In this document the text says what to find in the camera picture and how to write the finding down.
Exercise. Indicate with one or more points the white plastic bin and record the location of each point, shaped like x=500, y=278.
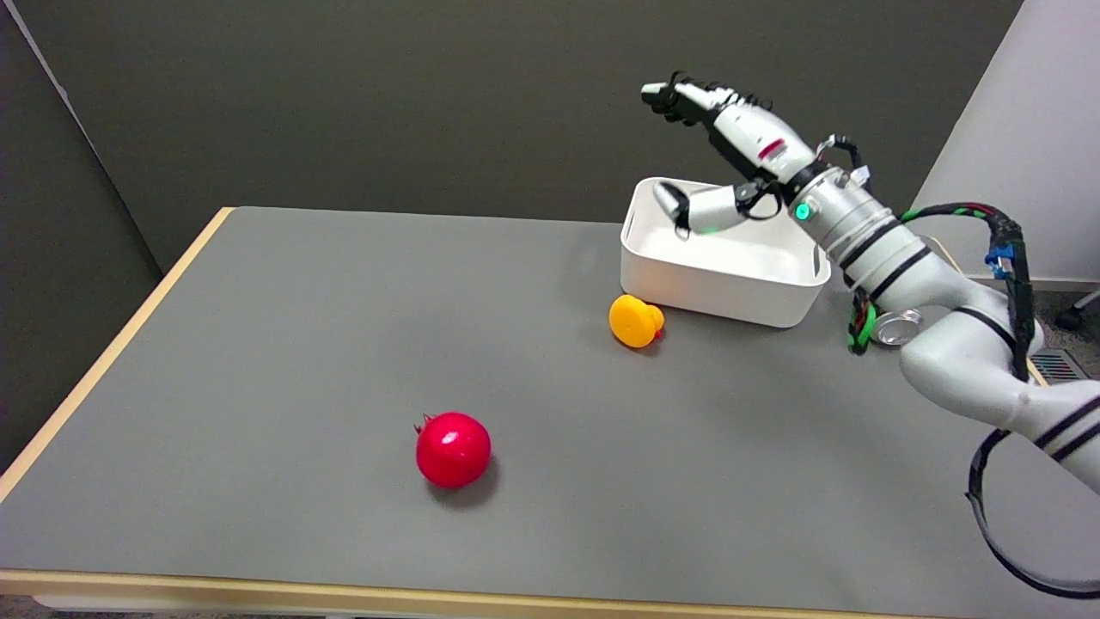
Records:
x=722, y=275

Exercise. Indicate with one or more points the red pomegranate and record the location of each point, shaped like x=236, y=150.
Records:
x=453, y=450

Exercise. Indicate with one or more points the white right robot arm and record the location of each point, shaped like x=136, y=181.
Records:
x=945, y=344

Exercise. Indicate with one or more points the black chair caster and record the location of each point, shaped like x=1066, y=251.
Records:
x=1070, y=318

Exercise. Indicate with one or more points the floor vent grille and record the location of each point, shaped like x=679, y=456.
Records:
x=1061, y=368

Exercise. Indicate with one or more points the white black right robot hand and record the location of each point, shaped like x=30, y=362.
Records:
x=760, y=137

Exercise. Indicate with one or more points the black gold drink can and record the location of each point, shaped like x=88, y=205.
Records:
x=895, y=328

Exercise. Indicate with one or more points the yellow rubber duck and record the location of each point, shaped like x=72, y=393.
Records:
x=634, y=322

